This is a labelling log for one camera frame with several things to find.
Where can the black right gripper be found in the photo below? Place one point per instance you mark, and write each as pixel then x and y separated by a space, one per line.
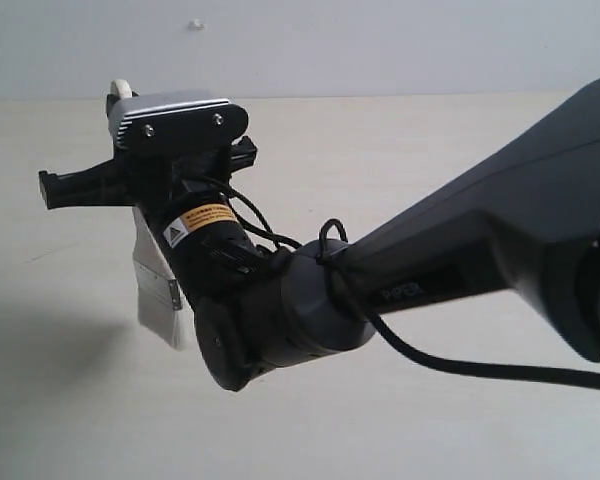
pixel 232 285

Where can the white paint brush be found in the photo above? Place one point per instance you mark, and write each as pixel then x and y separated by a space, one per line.
pixel 161 305

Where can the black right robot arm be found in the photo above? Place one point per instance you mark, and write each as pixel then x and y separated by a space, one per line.
pixel 526 219

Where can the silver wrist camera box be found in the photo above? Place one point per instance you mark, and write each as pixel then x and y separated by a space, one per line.
pixel 173 123

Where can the small white wall hook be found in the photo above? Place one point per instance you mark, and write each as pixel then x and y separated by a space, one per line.
pixel 196 25

